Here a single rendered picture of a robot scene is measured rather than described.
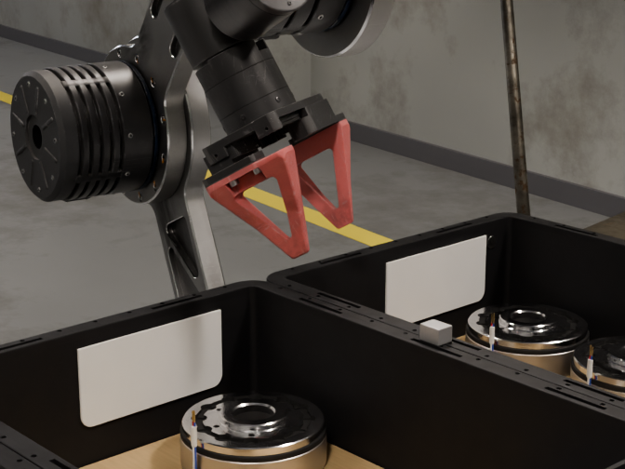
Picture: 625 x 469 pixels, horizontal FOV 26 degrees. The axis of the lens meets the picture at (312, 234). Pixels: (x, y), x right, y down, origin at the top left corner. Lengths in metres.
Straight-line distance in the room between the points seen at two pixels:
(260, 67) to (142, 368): 0.23
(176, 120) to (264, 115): 0.85
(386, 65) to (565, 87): 1.05
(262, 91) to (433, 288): 0.28
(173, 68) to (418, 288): 0.68
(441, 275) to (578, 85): 3.75
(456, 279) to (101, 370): 0.37
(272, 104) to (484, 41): 4.29
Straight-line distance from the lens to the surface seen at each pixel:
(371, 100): 5.86
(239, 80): 0.98
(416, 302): 1.16
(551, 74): 5.00
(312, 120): 1.00
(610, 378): 1.06
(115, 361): 0.97
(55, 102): 1.76
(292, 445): 0.93
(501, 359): 0.89
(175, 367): 1.00
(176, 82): 1.77
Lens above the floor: 1.25
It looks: 16 degrees down
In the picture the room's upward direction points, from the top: straight up
